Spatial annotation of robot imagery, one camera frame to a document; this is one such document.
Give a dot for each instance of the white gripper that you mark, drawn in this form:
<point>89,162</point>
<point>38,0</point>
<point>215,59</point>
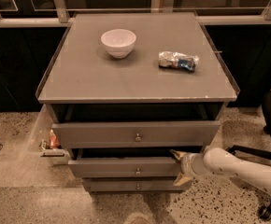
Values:
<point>187,165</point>

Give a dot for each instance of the clear plastic side bin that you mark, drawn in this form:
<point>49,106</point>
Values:
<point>39,141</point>

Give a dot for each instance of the white ceramic bowl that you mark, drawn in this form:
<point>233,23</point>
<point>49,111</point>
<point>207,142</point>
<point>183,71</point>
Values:
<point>118,43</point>

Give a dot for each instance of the metal window railing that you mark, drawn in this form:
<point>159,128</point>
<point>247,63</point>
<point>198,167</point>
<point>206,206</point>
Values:
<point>24,13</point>

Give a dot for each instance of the crumpled snack bag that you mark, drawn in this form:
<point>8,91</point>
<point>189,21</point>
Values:
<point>178,61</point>

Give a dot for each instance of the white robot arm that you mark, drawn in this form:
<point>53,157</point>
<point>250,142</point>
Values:
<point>218,162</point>

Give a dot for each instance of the grey drawer cabinet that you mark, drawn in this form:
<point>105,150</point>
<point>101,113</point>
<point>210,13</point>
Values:
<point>86,84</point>

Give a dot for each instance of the grey top drawer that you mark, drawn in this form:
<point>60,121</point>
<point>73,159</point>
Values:
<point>135,134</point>

